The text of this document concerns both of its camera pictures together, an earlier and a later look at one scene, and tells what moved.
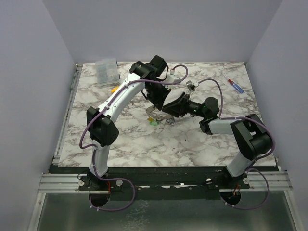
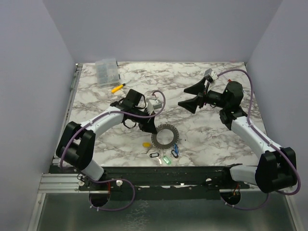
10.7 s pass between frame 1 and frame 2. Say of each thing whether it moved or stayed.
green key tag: moved
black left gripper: moved
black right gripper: moved
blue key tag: moved
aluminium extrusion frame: stayed
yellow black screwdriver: stayed
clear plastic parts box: stayed
